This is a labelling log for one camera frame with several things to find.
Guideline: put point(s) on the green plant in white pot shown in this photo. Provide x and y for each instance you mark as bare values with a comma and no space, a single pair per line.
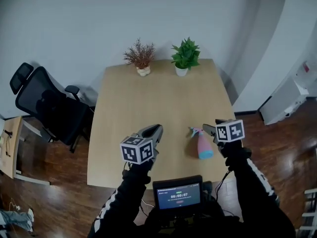
185,56

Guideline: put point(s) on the white metal rack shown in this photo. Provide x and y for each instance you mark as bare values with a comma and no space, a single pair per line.
309,214

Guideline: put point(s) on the black chest mount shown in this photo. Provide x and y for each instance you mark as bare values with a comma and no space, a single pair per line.
188,220

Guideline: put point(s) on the black mesh office chair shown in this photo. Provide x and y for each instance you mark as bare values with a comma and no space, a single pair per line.
52,105

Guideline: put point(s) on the small wooden side desk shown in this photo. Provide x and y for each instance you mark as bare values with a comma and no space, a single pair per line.
11,145

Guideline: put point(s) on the reddish dried plant in beige pot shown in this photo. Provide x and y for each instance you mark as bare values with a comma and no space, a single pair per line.
140,57

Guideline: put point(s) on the small black monitor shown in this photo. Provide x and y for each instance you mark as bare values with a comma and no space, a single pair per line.
178,194

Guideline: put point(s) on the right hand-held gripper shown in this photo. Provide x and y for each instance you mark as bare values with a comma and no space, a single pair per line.
230,131

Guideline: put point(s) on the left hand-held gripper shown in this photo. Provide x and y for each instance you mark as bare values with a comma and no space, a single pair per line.
135,152

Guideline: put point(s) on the person's right forearm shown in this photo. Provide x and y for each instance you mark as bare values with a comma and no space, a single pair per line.
255,192

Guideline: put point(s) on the person's left forearm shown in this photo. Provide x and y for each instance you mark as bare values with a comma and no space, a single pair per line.
123,199

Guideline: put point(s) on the white cabinet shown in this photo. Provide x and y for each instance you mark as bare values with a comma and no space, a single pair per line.
284,100

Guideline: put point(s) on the pink and blue spray bottle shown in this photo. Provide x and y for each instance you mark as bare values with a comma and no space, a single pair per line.
203,145

